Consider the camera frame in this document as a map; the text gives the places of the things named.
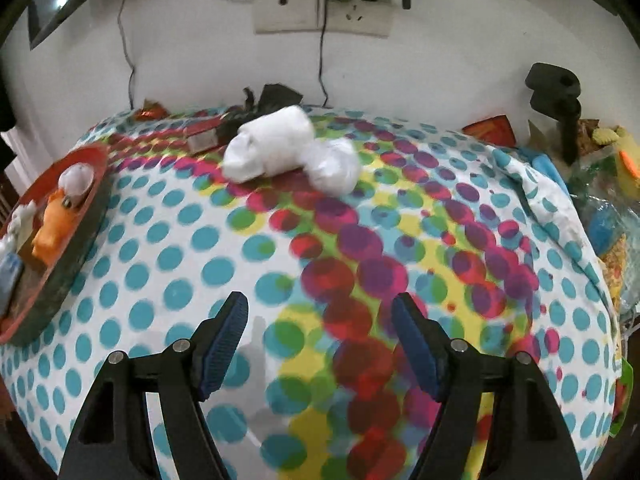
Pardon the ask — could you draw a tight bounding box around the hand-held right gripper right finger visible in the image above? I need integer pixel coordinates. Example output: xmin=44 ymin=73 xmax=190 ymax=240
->
xmin=391 ymin=292 xmax=583 ymax=480

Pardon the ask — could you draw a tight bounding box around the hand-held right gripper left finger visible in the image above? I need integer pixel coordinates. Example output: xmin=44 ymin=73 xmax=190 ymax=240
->
xmin=59 ymin=291 xmax=250 ymax=480

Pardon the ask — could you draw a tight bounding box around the red round tray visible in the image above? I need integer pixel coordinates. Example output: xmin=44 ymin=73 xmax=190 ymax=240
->
xmin=0 ymin=142 xmax=115 ymax=347

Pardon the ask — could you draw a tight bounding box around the large white sock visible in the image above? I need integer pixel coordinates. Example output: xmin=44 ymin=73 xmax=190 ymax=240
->
xmin=221 ymin=105 xmax=317 ymax=183

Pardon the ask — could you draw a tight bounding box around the orange toy duck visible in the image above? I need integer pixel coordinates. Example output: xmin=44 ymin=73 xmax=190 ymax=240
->
xmin=31 ymin=186 xmax=83 ymax=266

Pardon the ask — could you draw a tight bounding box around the small white sock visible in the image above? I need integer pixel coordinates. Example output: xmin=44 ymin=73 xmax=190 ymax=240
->
xmin=58 ymin=162 xmax=96 ymax=198

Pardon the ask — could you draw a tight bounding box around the light blue sock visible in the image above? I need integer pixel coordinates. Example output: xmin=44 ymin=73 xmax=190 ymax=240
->
xmin=0 ymin=252 xmax=25 ymax=316

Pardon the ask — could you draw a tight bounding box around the polka dot bed sheet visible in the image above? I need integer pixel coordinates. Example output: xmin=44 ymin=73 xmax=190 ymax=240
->
xmin=0 ymin=105 xmax=631 ymax=480

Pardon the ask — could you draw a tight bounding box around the red flat packet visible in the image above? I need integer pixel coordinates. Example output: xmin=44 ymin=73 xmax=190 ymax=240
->
xmin=462 ymin=115 xmax=517 ymax=146

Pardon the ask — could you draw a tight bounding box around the pile of snack bags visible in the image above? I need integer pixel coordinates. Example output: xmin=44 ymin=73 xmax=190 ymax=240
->
xmin=530 ymin=120 xmax=640 ymax=311

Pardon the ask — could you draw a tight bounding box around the red snack wrapper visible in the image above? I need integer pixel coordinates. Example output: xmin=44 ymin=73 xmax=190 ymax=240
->
xmin=135 ymin=100 xmax=168 ymax=121

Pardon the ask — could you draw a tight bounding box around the black plastic stand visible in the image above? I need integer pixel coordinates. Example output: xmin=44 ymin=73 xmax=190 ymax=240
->
xmin=525 ymin=62 xmax=583 ymax=163

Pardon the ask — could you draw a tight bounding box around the dark framed panel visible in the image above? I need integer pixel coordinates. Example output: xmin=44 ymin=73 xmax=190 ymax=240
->
xmin=27 ymin=0 xmax=93 ymax=51

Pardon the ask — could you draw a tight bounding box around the black charger cable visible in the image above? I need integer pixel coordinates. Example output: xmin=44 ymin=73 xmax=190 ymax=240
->
xmin=316 ymin=0 xmax=331 ymax=105

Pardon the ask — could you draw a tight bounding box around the white wall socket plate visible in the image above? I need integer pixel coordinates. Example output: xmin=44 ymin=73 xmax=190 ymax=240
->
xmin=317 ymin=0 xmax=396 ymax=37

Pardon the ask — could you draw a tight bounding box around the thin black wall cable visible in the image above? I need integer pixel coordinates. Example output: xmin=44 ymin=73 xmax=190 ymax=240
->
xmin=116 ymin=0 xmax=137 ymax=110

